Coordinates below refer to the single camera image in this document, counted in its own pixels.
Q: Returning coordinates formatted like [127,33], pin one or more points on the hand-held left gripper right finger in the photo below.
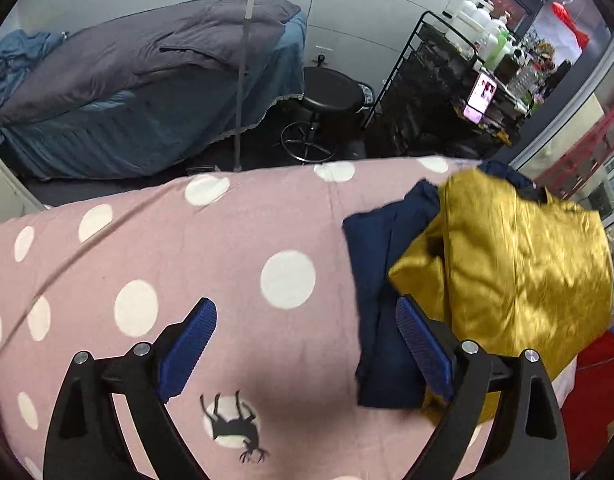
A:
[422,352]

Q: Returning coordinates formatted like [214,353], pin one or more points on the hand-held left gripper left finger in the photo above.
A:
[187,352]

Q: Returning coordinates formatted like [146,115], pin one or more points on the gold satin padded jacket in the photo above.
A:
[512,270]

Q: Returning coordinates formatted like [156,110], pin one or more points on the navy blue garment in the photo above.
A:
[382,260]

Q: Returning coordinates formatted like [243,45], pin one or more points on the pink polka-dot blanket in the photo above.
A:
[162,240]

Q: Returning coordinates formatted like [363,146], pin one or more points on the red cloth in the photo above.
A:
[587,400]

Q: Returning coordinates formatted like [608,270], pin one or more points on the massage bed with blue skirt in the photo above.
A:
[162,130]

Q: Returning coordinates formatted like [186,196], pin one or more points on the smartphone with pink screen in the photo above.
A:
[479,97]

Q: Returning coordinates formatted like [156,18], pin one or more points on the black round stool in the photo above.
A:
[332,90]

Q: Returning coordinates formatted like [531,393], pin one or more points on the thin upright pole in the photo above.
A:
[244,60]

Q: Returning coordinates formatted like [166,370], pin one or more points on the grey-blue quilted garment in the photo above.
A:
[137,55]

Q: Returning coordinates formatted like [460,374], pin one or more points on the green bottle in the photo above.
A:
[497,50]

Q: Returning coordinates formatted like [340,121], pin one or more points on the blue crumpled cloth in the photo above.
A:
[17,60]

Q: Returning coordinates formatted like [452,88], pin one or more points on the red hanging decoration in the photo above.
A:
[569,25]

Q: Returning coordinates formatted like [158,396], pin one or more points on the red ladder frame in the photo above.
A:
[587,150]

